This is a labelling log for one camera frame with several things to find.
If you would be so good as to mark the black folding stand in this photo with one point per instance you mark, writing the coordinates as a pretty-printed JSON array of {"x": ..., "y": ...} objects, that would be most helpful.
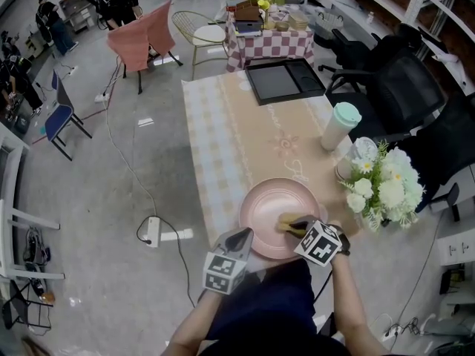
[{"x": 18, "y": 306}]

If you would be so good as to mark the white shelving rack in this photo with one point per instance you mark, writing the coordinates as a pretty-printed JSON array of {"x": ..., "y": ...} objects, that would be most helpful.
[{"x": 419, "y": 2}]

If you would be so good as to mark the big pink plate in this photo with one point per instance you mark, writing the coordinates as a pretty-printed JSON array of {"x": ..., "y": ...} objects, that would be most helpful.
[{"x": 274, "y": 198}]

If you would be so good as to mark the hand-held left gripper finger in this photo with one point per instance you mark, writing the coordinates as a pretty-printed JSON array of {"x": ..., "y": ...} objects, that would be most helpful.
[
  {"x": 229, "y": 238},
  {"x": 248, "y": 248}
]

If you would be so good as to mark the white cabinet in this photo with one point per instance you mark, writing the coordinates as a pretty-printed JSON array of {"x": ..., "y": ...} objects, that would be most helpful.
[{"x": 456, "y": 248}]

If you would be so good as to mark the beige patterned tablecloth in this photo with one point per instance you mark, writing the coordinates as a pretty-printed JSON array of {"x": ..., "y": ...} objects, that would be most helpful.
[{"x": 222, "y": 124}]

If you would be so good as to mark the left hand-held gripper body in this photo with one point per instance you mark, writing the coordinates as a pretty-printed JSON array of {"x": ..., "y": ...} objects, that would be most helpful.
[{"x": 222, "y": 273}]

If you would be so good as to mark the orange brown object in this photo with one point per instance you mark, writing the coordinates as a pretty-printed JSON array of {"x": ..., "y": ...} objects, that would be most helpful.
[{"x": 46, "y": 297}]

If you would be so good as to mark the white bottle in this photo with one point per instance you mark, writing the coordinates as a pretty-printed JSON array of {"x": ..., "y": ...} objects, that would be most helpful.
[{"x": 369, "y": 18}]

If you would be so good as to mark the person's right hand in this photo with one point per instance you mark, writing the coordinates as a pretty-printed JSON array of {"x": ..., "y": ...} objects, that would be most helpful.
[{"x": 345, "y": 245}]

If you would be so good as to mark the yellow cup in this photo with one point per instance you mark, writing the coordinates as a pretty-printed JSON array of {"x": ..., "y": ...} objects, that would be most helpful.
[{"x": 264, "y": 5}]

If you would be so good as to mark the brown wooden box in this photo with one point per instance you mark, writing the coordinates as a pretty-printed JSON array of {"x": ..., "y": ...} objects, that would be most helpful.
[{"x": 248, "y": 11}]

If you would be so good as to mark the white power strip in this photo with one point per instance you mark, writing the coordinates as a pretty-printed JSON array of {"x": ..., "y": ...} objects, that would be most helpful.
[
  {"x": 101, "y": 98},
  {"x": 154, "y": 232},
  {"x": 391, "y": 332},
  {"x": 73, "y": 70}
]

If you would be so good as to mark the pink checkered tablecloth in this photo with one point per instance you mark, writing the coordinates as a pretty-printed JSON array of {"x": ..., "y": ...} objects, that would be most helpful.
[{"x": 271, "y": 48}]

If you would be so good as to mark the white table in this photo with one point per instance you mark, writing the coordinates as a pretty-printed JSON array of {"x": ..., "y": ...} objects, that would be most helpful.
[{"x": 37, "y": 221}]

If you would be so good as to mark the pink cloth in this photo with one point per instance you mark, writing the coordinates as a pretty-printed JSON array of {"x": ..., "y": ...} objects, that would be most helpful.
[{"x": 137, "y": 39}]

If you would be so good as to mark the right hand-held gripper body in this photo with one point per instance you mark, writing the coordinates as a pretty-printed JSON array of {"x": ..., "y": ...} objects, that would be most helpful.
[{"x": 319, "y": 243}]

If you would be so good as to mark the gold bowl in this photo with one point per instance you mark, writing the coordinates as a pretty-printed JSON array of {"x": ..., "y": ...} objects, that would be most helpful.
[{"x": 282, "y": 26}]

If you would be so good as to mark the person's right forearm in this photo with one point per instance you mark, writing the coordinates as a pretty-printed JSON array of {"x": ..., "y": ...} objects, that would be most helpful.
[{"x": 349, "y": 299}]

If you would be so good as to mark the blue chair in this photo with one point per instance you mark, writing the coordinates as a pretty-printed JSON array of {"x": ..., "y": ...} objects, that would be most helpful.
[{"x": 59, "y": 119}]

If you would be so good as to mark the dark storage box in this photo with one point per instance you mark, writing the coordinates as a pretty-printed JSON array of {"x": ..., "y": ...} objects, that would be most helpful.
[{"x": 248, "y": 28}]

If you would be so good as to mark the yellow sponge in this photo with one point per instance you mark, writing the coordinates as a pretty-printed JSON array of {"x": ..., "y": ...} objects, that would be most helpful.
[{"x": 285, "y": 223}]

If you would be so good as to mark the person's left forearm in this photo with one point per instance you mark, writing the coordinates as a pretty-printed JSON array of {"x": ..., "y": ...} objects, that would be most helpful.
[{"x": 189, "y": 325}]

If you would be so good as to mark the cream tumbler mint lid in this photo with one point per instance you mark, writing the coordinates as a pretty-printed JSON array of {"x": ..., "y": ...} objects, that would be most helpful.
[{"x": 337, "y": 128}]

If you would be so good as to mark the black mesh office chair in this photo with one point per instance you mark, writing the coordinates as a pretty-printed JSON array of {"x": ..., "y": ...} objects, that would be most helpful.
[
  {"x": 408, "y": 91},
  {"x": 445, "y": 147}
]

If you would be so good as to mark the white flower bouquet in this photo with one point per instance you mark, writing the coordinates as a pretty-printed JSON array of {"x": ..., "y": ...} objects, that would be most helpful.
[{"x": 393, "y": 187}]

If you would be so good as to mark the white shelf unit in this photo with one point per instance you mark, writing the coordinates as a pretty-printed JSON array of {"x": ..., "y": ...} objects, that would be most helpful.
[{"x": 11, "y": 150}]

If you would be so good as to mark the black tray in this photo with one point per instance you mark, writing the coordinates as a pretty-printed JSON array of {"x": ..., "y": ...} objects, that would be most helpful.
[{"x": 274, "y": 82}]

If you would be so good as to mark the wooden frame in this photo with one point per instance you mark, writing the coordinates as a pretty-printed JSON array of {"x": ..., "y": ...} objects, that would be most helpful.
[{"x": 35, "y": 347}]

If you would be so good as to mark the gray bag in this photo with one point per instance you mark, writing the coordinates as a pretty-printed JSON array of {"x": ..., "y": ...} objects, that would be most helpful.
[{"x": 36, "y": 245}]

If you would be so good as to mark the black floor box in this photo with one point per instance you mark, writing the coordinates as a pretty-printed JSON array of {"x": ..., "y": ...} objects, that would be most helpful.
[{"x": 22, "y": 122}]

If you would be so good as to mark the person's dark navy clothing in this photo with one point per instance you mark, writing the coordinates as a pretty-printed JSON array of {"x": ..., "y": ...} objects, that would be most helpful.
[{"x": 271, "y": 306}]

